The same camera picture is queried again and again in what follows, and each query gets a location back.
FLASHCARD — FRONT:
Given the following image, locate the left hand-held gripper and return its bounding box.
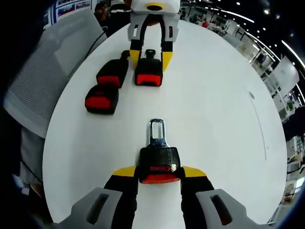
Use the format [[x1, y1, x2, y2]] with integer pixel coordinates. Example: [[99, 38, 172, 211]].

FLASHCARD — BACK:
[[127, 0, 182, 72]]

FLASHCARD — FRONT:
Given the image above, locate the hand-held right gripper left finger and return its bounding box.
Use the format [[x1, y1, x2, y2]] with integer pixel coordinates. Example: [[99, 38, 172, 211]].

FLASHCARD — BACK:
[[56, 166, 140, 229]]

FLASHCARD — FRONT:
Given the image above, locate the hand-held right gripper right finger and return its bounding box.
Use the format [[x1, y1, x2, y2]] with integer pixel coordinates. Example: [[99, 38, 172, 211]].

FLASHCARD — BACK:
[[180, 166, 263, 229]]

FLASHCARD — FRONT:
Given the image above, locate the black seat belt buckle red button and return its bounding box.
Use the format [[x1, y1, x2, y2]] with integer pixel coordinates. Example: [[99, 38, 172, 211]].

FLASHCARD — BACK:
[[85, 84, 120, 115], [134, 49, 164, 87], [96, 50, 131, 89]]

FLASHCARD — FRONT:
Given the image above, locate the metal seat belt tongue black housing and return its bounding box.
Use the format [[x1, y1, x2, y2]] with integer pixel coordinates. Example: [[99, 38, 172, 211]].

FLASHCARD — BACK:
[[139, 118, 183, 186]]

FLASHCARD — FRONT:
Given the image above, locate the white printed poster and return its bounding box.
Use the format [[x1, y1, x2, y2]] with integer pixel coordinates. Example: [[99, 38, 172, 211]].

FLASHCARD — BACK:
[[51, 0, 93, 24]]

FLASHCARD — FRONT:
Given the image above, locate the person's body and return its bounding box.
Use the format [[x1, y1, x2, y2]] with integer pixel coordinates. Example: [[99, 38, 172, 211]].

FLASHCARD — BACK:
[[3, 9, 108, 203]]

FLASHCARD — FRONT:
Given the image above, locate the white partition panel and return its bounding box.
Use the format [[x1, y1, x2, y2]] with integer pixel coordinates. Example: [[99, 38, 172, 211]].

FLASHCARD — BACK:
[[269, 57, 300, 96]]

